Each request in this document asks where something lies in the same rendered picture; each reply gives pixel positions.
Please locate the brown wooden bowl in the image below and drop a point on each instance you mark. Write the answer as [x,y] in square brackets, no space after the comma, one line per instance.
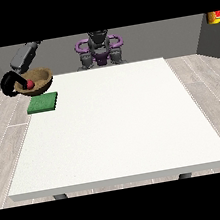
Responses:
[39,80]

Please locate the yellow cup red melon print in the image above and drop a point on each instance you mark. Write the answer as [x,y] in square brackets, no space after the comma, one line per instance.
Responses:
[215,17]

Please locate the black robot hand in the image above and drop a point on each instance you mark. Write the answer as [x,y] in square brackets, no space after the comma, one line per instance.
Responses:
[8,84]

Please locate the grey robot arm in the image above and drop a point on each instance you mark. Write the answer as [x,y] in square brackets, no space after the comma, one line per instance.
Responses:
[24,57]

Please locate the dark table leg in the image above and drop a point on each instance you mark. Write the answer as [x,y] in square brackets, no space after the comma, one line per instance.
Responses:
[185,175]
[60,196]

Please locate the green square pad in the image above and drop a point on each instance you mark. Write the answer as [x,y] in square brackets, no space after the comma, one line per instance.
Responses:
[42,102]

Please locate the small red ball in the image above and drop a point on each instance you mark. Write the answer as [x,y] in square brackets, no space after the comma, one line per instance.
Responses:
[30,84]

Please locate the grey robot trunk purple rings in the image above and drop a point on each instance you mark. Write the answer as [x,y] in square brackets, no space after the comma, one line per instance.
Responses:
[99,51]

